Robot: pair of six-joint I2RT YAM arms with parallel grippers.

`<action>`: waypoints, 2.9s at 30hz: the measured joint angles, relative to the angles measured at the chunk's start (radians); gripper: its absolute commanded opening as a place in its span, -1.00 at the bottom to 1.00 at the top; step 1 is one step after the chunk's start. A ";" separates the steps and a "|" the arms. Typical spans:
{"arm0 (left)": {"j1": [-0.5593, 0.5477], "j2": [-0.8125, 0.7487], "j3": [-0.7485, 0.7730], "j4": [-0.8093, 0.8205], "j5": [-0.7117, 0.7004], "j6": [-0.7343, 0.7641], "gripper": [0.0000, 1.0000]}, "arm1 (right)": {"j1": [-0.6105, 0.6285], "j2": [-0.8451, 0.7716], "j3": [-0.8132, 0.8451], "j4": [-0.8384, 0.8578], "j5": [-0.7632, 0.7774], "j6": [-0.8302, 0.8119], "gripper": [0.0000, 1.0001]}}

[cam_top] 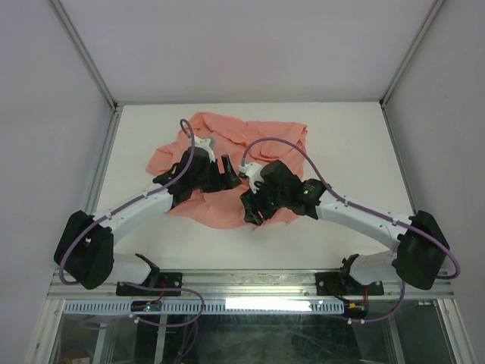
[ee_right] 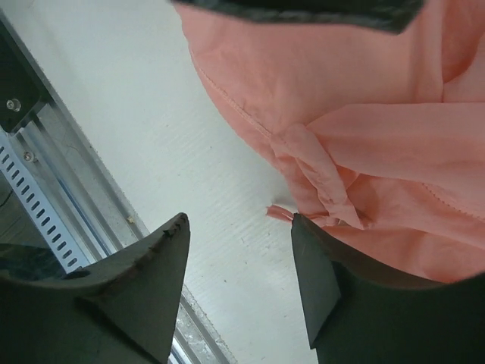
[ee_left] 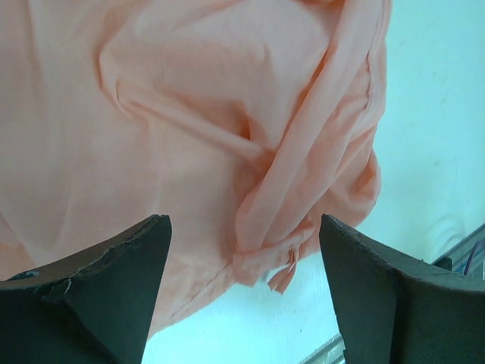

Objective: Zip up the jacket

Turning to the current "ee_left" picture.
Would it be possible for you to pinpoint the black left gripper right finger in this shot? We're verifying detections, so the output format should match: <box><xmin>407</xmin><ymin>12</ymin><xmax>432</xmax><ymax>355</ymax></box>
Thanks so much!
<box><xmin>319</xmin><ymin>215</ymin><xmax>484</xmax><ymax>363</ymax></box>

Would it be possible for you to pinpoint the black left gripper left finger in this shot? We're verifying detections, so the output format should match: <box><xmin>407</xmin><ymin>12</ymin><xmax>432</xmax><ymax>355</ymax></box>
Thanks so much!
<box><xmin>1</xmin><ymin>215</ymin><xmax>172</xmax><ymax>364</ymax></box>

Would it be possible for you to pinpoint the peach pink zip jacket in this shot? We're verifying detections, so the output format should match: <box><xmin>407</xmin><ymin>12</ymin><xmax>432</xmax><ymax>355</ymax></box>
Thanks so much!
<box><xmin>1</xmin><ymin>1</ymin><xmax>392</xmax><ymax>333</ymax></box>

